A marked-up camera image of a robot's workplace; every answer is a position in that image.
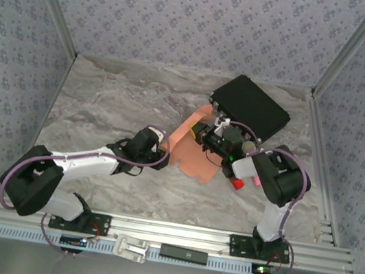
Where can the salmon pink paper box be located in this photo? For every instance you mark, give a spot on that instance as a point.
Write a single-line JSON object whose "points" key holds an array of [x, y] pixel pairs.
{"points": [[184, 147]]}

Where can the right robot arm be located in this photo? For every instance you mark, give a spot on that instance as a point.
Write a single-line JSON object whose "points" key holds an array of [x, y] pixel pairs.
{"points": [[283, 181]]}

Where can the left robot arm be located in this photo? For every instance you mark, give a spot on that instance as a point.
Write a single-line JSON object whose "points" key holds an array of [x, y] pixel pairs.
{"points": [[33, 183]]}

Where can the pink toy microphone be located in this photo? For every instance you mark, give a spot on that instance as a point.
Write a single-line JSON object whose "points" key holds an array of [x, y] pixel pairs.
{"points": [[248, 147]]}

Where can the red block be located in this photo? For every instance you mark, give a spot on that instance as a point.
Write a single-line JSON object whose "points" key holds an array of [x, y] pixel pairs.
{"points": [[237, 184]]}

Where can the black metal case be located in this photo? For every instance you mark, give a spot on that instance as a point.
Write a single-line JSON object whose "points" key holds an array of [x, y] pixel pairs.
{"points": [[254, 103]]}

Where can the small circuit board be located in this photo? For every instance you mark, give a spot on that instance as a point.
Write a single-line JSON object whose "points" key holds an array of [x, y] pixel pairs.
{"points": [[265, 270], [73, 240]]}

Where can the black bar device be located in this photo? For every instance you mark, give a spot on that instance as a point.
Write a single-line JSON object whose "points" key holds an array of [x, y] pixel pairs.
{"points": [[184, 254]]}

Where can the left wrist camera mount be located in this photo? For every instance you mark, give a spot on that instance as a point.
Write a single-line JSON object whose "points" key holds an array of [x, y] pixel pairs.
{"points": [[159, 135]]}

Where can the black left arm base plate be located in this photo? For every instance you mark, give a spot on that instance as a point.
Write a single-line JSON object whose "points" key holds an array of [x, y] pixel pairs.
{"points": [[99, 223]]}

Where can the aluminium frame rail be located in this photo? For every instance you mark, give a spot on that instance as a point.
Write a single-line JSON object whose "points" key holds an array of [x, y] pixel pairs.
{"points": [[171, 229]]}

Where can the white plastic bracket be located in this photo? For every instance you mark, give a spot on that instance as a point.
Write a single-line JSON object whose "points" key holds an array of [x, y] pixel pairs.
{"points": [[126, 248]]}

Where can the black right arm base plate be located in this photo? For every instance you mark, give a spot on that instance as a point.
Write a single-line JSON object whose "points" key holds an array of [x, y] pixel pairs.
{"points": [[238, 245]]}

